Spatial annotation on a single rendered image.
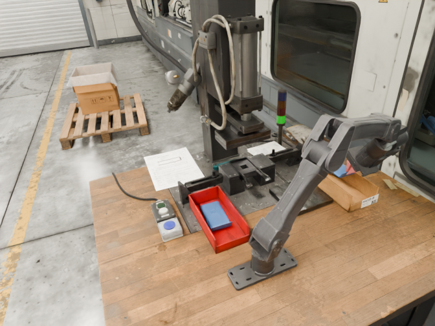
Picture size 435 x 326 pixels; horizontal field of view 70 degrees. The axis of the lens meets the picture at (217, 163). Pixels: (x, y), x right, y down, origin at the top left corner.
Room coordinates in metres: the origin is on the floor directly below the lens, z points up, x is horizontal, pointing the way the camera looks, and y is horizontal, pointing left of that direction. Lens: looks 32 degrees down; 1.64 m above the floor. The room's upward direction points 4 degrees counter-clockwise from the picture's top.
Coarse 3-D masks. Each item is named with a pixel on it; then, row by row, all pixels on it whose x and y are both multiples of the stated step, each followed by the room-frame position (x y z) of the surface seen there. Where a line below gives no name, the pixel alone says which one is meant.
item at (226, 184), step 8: (272, 168) 1.00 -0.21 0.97; (224, 176) 0.98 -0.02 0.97; (248, 176) 0.97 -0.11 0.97; (256, 176) 1.02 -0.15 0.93; (272, 176) 1.00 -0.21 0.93; (224, 184) 0.98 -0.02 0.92; (232, 184) 0.94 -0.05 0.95; (240, 184) 0.95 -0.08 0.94; (264, 184) 0.99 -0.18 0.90; (232, 192) 0.94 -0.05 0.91; (240, 192) 0.95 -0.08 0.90
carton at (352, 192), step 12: (324, 180) 0.92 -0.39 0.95; (336, 180) 0.98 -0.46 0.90; (348, 180) 0.96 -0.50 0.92; (360, 180) 0.91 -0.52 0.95; (336, 192) 0.86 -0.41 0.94; (348, 192) 0.90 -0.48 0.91; (360, 192) 0.90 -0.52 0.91; (372, 192) 0.85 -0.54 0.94; (348, 204) 0.80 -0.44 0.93; (360, 204) 0.81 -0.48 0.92
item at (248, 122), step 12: (216, 108) 1.17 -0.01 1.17; (228, 108) 1.16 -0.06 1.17; (240, 120) 1.01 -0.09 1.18; (252, 120) 1.00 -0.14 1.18; (216, 132) 1.01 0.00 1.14; (228, 132) 1.00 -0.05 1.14; (240, 132) 0.98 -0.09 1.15; (252, 132) 0.99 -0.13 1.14; (264, 132) 0.99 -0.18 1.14; (228, 144) 0.94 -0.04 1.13; (240, 144) 0.96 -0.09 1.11
